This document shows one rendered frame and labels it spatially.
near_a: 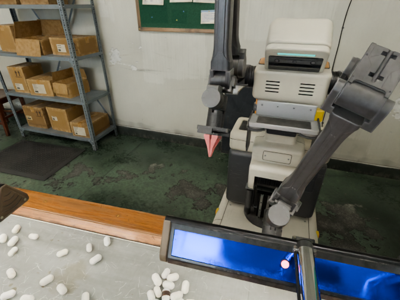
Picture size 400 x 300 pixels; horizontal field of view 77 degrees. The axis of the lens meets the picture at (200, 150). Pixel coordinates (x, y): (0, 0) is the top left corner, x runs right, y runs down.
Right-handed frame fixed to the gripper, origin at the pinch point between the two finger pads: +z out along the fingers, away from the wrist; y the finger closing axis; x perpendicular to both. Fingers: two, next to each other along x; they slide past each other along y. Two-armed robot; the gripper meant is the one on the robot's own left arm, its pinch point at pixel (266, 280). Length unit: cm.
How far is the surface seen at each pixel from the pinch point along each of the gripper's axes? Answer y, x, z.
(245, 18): -32, 80, -189
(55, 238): -70, 1, 3
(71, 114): -218, 144, -110
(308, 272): 1.4, -42.1, -5.3
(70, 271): -56, -5, 10
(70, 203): -74, 8, -10
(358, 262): 9.0, -37.8, -8.0
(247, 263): -6.5, -36.4, -4.5
